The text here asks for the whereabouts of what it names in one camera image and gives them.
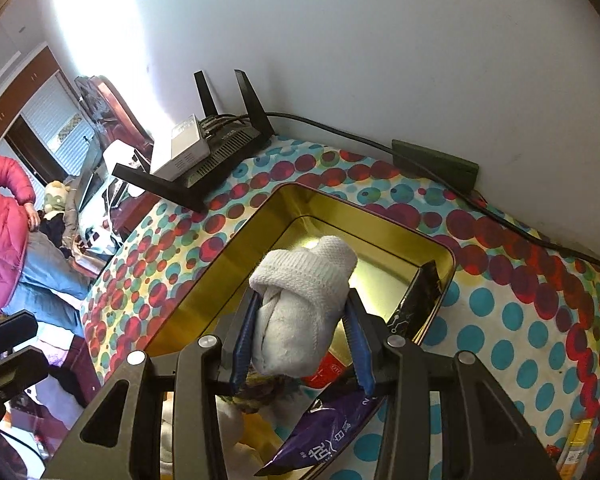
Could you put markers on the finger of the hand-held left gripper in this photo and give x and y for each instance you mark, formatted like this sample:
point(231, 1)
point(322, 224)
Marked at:
point(15, 372)
point(7, 332)

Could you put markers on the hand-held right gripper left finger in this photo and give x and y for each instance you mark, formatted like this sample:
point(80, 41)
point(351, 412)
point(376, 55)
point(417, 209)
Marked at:
point(242, 340)

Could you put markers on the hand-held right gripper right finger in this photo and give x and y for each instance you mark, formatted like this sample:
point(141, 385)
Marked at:
point(360, 355)

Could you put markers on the gold tin box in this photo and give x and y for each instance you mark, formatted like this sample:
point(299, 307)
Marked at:
point(220, 280)

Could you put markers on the dark blue snack pouch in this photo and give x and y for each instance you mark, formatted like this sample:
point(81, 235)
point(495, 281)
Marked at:
point(325, 440)

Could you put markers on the plush toy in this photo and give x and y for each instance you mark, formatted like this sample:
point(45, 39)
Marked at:
point(55, 197)

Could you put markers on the polka dot bed sheet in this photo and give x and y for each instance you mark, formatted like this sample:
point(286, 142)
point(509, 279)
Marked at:
point(505, 320)

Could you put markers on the black router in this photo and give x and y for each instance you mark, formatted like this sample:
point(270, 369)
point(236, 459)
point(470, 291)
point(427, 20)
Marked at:
point(215, 165)

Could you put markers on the white network box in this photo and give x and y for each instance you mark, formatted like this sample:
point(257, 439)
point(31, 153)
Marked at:
point(185, 150)

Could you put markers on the dark green power adapter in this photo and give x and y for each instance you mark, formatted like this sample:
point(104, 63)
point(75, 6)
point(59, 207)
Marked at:
point(430, 162)

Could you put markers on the white window blind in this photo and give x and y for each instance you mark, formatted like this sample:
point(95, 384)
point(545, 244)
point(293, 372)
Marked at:
point(55, 115)

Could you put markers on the wooden headboard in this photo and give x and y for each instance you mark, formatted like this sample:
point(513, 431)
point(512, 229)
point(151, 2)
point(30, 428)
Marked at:
point(120, 115)

